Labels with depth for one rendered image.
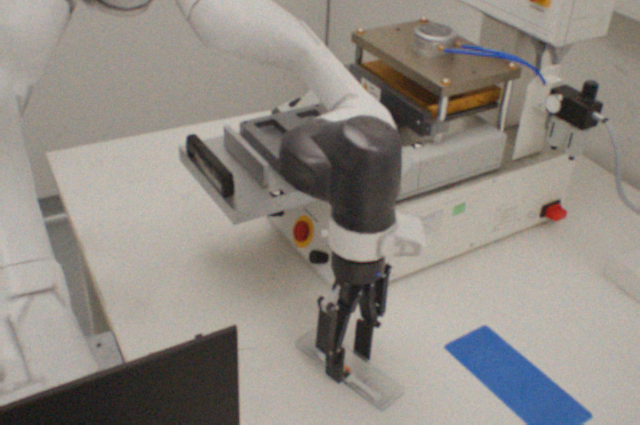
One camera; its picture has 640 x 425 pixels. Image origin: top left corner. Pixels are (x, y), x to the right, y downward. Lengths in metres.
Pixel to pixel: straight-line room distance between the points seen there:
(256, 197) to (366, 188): 0.29
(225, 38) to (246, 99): 1.86
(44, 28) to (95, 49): 1.63
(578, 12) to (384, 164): 0.56
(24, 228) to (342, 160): 0.38
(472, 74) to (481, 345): 0.45
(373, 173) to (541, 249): 0.67
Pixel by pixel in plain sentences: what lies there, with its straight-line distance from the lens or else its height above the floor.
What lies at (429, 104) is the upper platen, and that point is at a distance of 1.26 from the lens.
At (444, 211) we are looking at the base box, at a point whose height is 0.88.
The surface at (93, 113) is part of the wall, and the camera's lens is 2.70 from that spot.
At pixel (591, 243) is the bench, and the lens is 1.54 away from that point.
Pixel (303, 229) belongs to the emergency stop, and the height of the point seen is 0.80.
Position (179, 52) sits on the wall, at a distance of 2.69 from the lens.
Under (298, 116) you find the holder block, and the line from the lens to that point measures 1.34.
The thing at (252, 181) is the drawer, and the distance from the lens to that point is 1.18.
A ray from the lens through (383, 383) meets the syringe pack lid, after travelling 1.13.
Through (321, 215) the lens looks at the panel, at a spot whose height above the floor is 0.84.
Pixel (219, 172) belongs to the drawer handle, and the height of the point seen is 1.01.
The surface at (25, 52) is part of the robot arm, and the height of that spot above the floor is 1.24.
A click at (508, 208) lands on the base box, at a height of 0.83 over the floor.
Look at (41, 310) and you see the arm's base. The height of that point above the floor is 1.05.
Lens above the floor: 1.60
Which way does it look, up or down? 33 degrees down
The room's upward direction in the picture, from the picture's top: 3 degrees clockwise
